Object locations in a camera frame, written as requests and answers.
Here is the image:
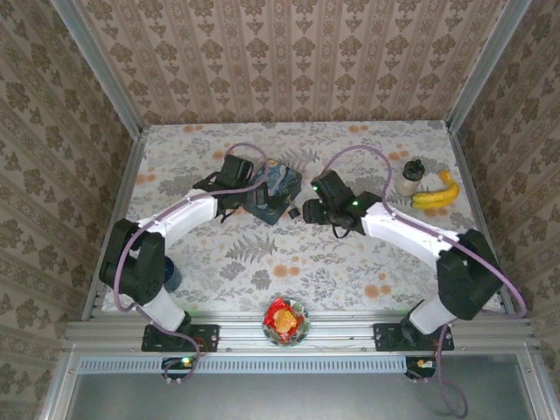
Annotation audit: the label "small beige bottle black cap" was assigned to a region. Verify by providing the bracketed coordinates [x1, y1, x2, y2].
[395, 159, 425, 198]

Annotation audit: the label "yellow banana bunch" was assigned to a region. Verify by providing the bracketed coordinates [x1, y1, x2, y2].
[410, 170, 461, 212]

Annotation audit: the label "red yellow snack packet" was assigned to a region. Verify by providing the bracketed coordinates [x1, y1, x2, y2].
[265, 296, 305, 342]

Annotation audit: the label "patterned bowl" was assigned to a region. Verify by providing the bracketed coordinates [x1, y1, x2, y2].
[262, 297, 311, 347]

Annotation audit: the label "dark blue mug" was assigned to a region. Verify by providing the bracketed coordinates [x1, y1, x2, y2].
[163, 257, 183, 292]

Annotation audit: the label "small black control board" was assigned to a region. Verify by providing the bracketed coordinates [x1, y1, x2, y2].
[161, 356, 198, 380]
[405, 356, 438, 380]

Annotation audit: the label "aluminium table side rail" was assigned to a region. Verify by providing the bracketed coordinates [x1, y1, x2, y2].
[81, 133, 148, 320]
[450, 129, 515, 319]

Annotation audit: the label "aluminium mounting rail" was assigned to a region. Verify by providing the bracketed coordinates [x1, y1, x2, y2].
[63, 318, 537, 354]

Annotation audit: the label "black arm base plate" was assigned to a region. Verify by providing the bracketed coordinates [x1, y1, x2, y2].
[373, 322, 455, 352]
[141, 323, 220, 354]

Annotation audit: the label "grey slotted cable duct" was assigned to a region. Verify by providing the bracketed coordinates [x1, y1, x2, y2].
[78, 354, 409, 375]

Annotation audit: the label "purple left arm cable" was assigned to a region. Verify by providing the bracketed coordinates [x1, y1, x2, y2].
[112, 142, 268, 386]

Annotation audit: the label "aluminium frame post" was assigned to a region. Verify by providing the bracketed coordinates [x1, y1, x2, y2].
[444, 0, 534, 133]
[51, 0, 146, 137]

